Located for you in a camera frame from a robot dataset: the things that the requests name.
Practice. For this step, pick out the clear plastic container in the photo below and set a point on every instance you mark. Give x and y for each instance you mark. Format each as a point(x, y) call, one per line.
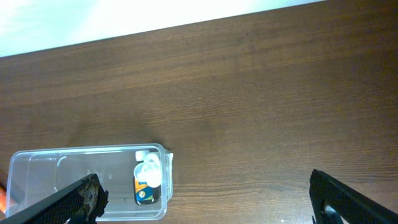
point(34, 175)

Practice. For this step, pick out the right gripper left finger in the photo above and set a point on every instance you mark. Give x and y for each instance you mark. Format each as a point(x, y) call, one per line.
point(81, 202)

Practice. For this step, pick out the dark dropper bottle white cap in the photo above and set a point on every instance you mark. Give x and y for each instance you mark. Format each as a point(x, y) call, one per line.
point(144, 194)

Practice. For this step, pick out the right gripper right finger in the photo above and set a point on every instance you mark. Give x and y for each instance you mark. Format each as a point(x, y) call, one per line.
point(334, 202)

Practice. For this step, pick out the white spray bottle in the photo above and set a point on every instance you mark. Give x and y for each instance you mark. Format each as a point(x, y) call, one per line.
point(148, 168)

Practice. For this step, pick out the orange tablet tube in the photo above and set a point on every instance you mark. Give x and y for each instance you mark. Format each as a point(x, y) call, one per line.
point(3, 200)

